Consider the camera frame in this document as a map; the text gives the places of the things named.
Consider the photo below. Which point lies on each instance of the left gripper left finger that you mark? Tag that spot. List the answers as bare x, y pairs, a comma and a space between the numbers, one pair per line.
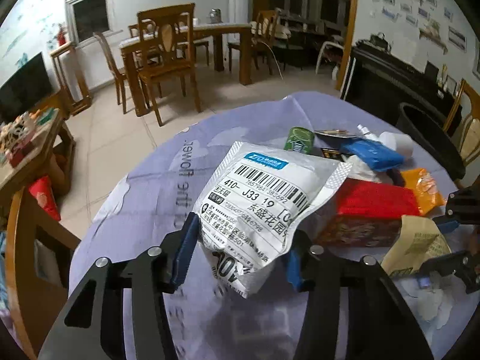
111, 294

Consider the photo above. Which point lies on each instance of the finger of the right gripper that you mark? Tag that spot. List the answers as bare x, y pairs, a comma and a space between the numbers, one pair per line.
463, 208
462, 264

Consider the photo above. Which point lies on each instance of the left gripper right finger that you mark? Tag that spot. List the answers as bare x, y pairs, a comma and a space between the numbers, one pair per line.
380, 323

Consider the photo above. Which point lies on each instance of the red drink carton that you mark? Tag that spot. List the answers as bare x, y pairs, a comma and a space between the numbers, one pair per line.
365, 214

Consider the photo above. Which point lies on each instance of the white courier mailer bag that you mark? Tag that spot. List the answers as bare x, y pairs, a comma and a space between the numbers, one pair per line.
252, 206

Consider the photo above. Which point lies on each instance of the orange snack bag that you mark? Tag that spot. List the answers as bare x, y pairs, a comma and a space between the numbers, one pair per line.
424, 188

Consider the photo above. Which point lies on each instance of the beige paper packet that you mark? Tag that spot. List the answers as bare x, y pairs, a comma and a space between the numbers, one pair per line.
419, 241

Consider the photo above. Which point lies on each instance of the purple floral tablecloth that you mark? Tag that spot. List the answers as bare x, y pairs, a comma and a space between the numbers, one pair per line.
208, 319

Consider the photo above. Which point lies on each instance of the white toilet paper roll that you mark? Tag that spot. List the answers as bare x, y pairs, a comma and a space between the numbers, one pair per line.
398, 142

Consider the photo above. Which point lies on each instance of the blue tissue pack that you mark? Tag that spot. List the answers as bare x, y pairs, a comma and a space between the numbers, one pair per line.
378, 157

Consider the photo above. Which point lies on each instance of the black snack packet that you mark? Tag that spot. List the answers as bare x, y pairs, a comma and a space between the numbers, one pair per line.
337, 133

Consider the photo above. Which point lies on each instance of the red gift bag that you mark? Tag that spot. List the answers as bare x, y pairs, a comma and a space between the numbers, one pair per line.
41, 190

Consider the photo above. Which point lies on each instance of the black piano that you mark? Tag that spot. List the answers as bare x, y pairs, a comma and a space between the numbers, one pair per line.
378, 82

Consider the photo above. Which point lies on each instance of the wooden coffee table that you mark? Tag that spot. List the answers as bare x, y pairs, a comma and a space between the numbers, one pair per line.
51, 152

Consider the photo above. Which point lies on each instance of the green gum pack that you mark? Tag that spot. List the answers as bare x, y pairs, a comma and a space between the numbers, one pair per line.
300, 140

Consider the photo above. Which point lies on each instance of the black television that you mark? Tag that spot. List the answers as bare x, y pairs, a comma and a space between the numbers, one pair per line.
28, 86

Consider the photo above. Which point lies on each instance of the wooden dining chair front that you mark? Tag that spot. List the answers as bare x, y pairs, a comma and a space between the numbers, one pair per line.
166, 42

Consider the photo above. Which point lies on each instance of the wooden dining chair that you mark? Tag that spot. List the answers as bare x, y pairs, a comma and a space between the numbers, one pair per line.
263, 36
166, 42

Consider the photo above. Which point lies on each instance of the wooden dining chair right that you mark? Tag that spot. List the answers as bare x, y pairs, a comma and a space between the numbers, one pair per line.
263, 36

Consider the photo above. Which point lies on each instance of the white standing air conditioner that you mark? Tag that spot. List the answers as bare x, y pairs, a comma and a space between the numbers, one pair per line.
239, 0

